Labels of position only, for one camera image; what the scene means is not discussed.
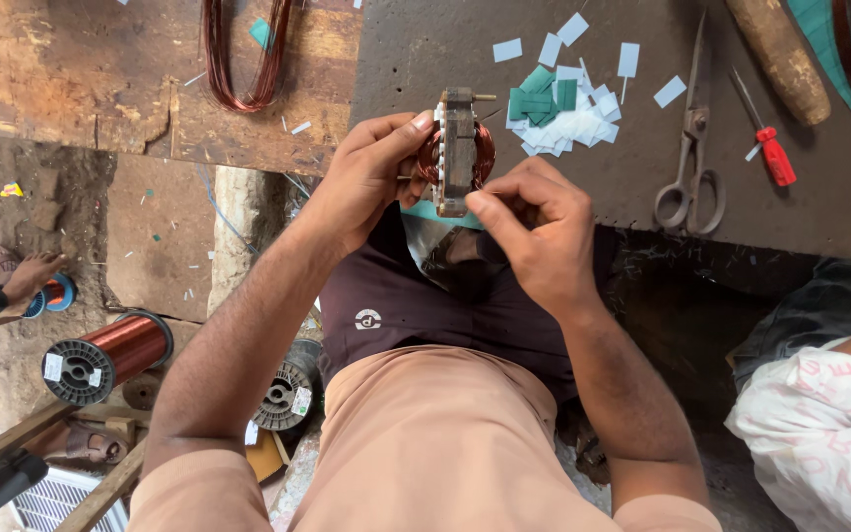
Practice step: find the yellow scrap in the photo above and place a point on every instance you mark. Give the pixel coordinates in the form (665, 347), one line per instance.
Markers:
(12, 190)

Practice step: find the brown cardboard piece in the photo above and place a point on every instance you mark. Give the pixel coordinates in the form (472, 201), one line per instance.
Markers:
(264, 456)

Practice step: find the brown sandal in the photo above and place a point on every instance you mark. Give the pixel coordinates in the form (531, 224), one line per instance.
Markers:
(97, 443)

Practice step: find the heap of green paper pieces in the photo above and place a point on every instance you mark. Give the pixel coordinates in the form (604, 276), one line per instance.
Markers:
(540, 100)

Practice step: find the person's right hand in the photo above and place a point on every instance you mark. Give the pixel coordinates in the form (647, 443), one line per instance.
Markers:
(551, 251)

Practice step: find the person's dark shorts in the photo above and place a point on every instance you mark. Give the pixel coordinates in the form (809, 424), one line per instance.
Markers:
(411, 303)

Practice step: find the green insulation sheet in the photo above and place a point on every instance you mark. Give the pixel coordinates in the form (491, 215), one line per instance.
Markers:
(821, 37)

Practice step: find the wooden frame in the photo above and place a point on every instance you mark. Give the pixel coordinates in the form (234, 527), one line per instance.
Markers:
(100, 495)

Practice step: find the person's left hand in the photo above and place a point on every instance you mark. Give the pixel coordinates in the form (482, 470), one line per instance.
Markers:
(355, 188)

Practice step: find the worn wooden board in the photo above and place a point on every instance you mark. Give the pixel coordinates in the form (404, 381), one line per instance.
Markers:
(100, 74)

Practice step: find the small teal paper scrap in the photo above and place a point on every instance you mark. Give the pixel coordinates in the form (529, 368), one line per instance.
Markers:
(261, 33)

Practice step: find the white paper slip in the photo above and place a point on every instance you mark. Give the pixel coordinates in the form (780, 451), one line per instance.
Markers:
(549, 50)
(507, 50)
(670, 91)
(573, 29)
(628, 60)

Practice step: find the white metal grille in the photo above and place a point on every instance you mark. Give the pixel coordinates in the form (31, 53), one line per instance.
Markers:
(56, 502)

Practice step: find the person's peach shirt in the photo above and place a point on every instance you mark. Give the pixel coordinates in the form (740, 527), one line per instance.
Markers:
(433, 451)

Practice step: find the old metal scissors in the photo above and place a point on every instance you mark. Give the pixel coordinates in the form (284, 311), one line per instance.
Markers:
(691, 140)

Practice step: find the rusty metal disc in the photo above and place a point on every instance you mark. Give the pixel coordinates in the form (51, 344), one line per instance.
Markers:
(142, 391)

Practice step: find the motor stator with copper windings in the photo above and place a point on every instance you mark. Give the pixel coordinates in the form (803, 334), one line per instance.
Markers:
(459, 151)

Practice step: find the pile of white paper slips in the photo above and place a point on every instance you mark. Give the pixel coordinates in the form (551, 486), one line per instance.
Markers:
(580, 125)

